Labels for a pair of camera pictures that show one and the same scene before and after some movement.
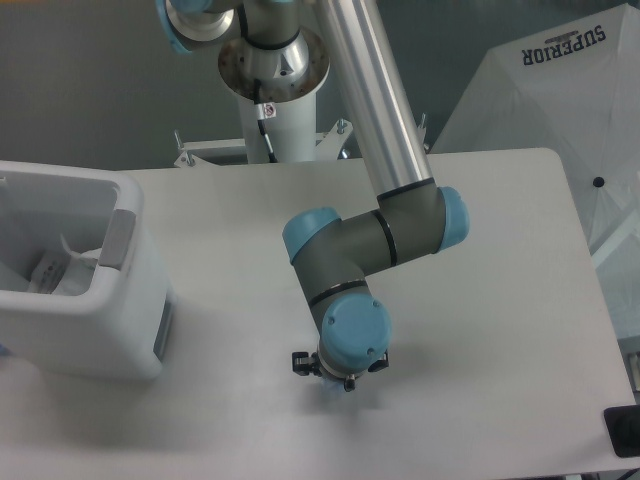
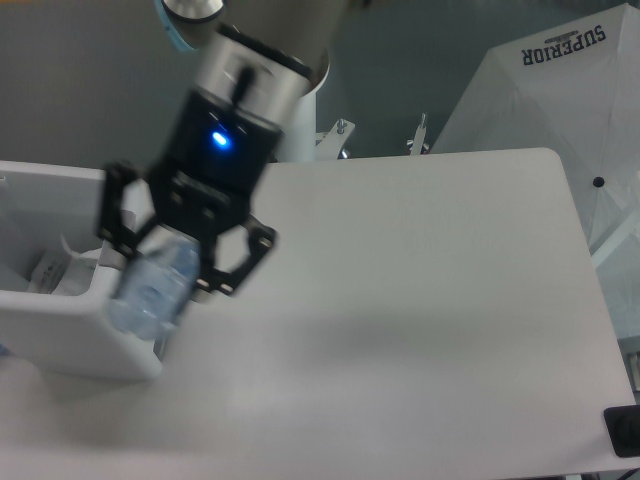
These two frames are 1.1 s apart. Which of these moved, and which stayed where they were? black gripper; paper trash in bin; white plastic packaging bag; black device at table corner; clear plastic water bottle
Moved: black gripper; clear plastic water bottle
Stayed: white plastic packaging bag; paper trash in bin; black device at table corner
